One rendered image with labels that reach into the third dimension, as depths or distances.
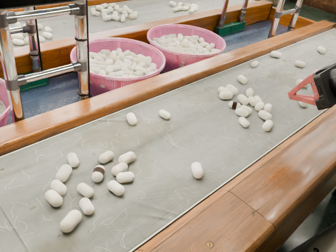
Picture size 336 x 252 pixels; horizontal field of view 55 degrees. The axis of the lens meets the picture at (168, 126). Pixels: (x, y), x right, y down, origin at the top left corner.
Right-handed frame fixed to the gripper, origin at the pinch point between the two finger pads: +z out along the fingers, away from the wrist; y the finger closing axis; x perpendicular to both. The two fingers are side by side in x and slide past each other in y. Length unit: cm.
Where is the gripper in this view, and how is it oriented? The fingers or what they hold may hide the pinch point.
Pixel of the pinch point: (292, 94)
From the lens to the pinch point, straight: 74.0
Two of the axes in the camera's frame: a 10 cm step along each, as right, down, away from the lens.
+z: -6.1, 1.5, 7.8
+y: -7.1, 3.4, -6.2
